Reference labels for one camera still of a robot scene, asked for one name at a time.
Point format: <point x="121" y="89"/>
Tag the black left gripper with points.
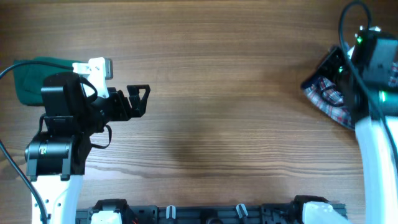
<point x="137" y="109"/>

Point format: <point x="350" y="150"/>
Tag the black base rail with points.
<point x="303" y="209"/>

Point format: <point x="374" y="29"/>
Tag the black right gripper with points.
<point x="335" y="55"/>

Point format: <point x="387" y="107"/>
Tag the plaid shorts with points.
<point x="328" y="100"/>

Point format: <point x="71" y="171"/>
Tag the green folded cloth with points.
<point x="29" y="80"/>

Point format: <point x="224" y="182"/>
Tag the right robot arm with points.
<point x="358" y="89"/>

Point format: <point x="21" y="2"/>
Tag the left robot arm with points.
<point x="56" y="157"/>

